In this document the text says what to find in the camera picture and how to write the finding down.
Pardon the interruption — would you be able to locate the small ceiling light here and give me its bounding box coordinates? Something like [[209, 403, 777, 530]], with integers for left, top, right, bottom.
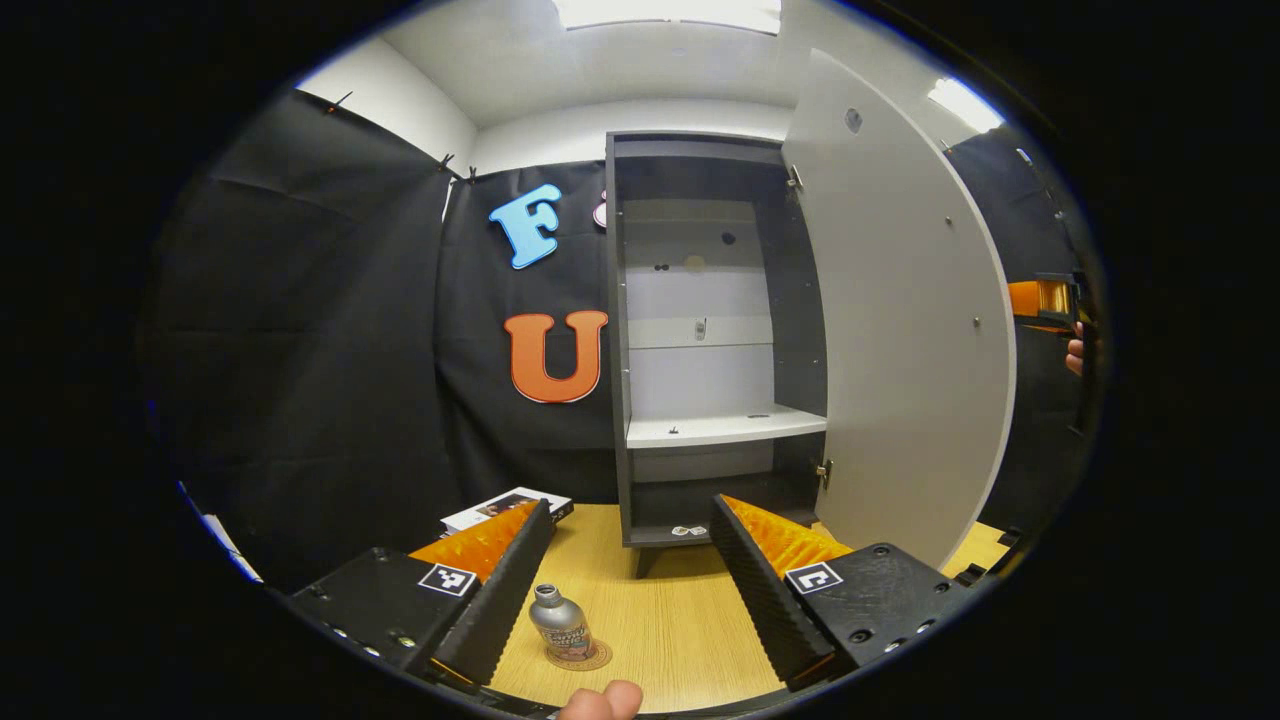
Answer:
[[927, 77, 1004, 134]]

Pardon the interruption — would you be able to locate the silver bottle with pink label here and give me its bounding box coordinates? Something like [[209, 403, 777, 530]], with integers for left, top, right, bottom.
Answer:
[[528, 583, 593, 663]]

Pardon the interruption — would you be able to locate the white cabinet shelf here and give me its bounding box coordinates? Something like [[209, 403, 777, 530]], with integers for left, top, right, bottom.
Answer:
[[626, 403, 829, 450]]

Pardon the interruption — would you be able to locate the black backdrop cloth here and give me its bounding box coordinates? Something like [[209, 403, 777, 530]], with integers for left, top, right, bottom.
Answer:
[[150, 88, 1101, 591]]

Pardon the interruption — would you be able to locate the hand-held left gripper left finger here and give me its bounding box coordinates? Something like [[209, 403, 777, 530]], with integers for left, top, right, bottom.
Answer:
[[288, 498, 556, 689]]

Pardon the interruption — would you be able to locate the beige cabinet door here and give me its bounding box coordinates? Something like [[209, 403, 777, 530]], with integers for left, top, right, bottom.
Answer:
[[780, 48, 1019, 571]]

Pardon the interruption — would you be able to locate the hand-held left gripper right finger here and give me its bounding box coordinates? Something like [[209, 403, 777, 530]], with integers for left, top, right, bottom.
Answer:
[[708, 493, 973, 693]]

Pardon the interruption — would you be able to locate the long ceiling light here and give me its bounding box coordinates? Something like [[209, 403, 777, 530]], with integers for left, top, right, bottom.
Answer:
[[552, 0, 783, 35]]

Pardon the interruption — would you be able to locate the round brown coaster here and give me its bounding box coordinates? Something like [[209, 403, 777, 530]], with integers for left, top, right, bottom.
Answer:
[[545, 640, 613, 672]]

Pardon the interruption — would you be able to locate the white book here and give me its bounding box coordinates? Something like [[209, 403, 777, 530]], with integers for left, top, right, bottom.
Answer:
[[440, 486, 575, 536]]

